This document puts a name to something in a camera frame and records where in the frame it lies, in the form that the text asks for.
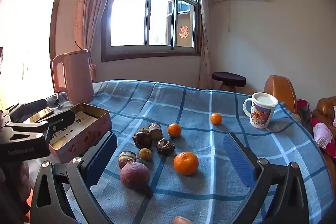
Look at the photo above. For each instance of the pink rounded object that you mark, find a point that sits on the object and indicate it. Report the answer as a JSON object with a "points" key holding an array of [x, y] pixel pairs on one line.
{"points": [[182, 220]]}

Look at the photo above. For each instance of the dark cushioned wooden stool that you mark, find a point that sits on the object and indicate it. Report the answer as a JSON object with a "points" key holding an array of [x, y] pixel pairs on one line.
{"points": [[228, 78]]}

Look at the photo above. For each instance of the narrow pink curtain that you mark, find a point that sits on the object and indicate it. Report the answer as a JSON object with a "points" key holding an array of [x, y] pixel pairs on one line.
{"points": [[205, 29]]}

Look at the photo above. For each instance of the white cartoon print mug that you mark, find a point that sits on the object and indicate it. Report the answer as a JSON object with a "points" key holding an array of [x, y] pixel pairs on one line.
{"points": [[261, 113]]}

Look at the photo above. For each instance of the blue plaid tablecloth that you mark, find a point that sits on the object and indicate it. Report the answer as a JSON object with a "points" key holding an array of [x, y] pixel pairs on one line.
{"points": [[199, 98]]}

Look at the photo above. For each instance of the chocolate donut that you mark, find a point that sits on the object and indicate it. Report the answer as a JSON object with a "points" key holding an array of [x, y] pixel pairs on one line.
{"points": [[165, 146]]}

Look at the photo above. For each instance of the gold smartphone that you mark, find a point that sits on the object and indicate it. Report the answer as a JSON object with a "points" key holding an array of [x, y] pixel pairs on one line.
{"points": [[42, 113]]}

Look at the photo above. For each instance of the red and grey garment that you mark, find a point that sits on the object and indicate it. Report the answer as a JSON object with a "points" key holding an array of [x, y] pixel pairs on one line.
{"points": [[303, 106]]}

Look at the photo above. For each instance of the air conditioner pipe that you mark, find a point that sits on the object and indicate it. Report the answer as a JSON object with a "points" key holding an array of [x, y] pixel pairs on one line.
{"points": [[229, 14]]}

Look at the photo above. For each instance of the mid-size orange mandarin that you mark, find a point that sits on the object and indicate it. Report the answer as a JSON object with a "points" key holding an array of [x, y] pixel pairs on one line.
{"points": [[174, 130]]}

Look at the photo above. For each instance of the brown leather sofa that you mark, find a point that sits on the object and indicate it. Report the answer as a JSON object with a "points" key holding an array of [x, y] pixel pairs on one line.
{"points": [[325, 108]]}

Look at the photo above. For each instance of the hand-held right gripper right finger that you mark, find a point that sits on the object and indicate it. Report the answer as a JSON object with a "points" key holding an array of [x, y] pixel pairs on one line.
{"points": [[240, 158]]}

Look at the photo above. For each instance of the smooth dark brown fruit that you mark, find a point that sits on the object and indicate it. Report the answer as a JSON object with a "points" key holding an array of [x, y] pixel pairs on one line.
{"points": [[142, 140]]}

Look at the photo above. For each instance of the brown framed sliding window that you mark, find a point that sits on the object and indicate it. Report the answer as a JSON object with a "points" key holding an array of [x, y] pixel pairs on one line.
{"points": [[128, 16]]}

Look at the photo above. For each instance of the pink floral cloth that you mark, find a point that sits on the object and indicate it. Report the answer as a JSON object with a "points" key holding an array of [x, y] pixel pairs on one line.
{"points": [[323, 134]]}

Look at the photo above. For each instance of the large orange mandarin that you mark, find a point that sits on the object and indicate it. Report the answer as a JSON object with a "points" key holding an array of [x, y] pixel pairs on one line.
{"points": [[186, 163]]}

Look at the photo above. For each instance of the large purple round fruit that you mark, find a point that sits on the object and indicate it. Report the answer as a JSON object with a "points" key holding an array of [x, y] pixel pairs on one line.
{"points": [[135, 175]]}

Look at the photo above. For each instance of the small orange mandarin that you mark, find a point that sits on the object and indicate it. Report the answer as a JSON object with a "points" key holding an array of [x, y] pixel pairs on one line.
{"points": [[216, 118]]}

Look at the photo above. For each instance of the small yellow-brown round fruit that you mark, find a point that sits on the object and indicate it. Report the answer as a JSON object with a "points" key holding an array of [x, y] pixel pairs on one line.
{"points": [[145, 154], [143, 130]]}

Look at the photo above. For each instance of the white printed paper leaflet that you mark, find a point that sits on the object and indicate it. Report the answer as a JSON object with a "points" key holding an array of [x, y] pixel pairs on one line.
{"points": [[86, 117]]}

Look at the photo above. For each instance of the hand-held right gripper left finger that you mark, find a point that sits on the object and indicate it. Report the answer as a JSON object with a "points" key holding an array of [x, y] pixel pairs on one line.
{"points": [[102, 153]]}

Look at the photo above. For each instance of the red paper window decoration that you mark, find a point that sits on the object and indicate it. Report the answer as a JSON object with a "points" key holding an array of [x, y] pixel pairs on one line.
{"points": [[183, 31]]}

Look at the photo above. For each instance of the pink electric kettle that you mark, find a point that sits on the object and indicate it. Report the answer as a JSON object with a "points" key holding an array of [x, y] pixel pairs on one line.
{"points": [[78, 77]]}

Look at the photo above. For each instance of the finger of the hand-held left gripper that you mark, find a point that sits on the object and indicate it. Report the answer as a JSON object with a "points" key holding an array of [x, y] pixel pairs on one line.
{"points": [[26, 108], [63, 119]]}

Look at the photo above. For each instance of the pink metal tin box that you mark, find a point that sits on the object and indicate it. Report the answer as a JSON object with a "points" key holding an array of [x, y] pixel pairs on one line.
{"points": [[78, 141]]}

